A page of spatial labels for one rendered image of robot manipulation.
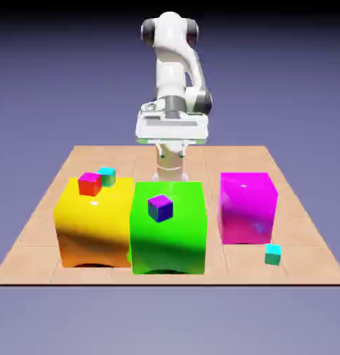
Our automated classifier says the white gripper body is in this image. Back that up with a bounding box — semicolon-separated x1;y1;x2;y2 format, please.
135;110;210;146

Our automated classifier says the small cyan cube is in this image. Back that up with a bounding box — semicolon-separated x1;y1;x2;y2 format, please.
264;243;282;266
97;166;117;188

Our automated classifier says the small purple cube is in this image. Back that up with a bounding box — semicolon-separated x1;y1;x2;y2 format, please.
147;194;174;223

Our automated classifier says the small red cube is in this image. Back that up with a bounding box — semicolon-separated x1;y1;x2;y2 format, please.
77;172;103;197

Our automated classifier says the large magenta box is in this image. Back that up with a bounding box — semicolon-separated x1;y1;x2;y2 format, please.
218;171;279;245

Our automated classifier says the large green box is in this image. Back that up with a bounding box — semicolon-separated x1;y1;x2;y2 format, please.
129;181;207;276

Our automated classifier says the large yellow box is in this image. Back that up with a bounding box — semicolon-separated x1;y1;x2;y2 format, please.
53;176;135;269

